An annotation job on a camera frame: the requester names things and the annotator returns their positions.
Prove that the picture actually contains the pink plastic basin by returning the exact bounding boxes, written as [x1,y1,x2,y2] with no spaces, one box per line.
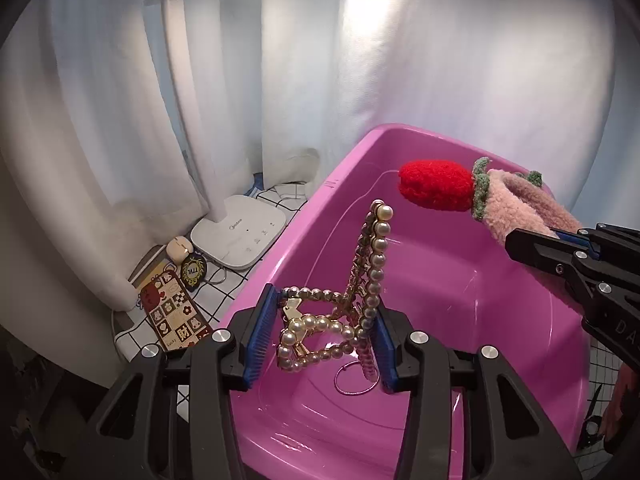
[220,123,593,480]

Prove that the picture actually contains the white desk lamp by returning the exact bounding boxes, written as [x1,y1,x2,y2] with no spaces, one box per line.
[144,0,289,272]

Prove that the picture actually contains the pearl bow hair clip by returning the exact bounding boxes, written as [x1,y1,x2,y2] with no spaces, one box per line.
[275,199,396,382]

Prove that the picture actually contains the pink strawberry plush slipper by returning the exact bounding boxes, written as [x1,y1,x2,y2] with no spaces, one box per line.
[397,156,583,248]

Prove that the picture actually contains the black oval badge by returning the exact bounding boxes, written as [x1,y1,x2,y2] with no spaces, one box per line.
[180,255,207,292]

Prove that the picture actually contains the patterned phone case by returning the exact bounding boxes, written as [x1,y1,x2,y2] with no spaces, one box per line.
[138,268,216,353]

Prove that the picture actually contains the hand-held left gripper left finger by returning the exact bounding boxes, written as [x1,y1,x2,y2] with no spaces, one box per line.
[87,283,277,480]

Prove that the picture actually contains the brown notebook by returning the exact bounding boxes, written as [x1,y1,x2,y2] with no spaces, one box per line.
[130,246,170,288]

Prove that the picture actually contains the beige earbud case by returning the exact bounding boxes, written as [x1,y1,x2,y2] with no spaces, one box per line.
[166,237,195,263]

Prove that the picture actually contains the gold ring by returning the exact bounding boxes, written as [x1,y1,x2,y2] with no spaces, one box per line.
[334,361,382,397]

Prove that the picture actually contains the person's right hand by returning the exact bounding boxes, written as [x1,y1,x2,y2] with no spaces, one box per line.
[601,364,640,456]

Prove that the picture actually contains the black scissors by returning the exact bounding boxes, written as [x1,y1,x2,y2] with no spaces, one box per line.
[576,381,607,454]

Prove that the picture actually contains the white curtain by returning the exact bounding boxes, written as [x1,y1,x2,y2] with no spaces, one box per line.
[0,0,321,321]

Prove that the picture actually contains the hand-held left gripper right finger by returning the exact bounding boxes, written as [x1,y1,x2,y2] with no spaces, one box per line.
[372,305,583,480]

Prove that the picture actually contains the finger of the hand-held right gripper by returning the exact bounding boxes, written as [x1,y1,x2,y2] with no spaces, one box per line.
[550,222,640,286]
[504,227,608,318]

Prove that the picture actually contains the white backdrop cloth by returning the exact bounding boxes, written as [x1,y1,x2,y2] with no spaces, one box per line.
[260,0,620,221]

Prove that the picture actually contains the white thin cable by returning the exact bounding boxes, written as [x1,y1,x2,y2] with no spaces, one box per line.
[201,263,230,287]

